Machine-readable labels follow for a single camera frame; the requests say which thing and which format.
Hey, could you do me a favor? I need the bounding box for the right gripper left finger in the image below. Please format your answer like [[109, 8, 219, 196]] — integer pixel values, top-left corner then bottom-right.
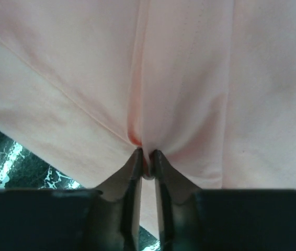
[[93, 149, 143, 250]]

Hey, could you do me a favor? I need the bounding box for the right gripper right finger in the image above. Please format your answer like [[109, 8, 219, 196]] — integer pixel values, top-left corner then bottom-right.
[[150, 150, 200, 250]]

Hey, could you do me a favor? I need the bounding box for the salmon orange t shirt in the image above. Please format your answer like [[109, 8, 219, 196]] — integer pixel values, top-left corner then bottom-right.
[[0, 0, 296, 240]]

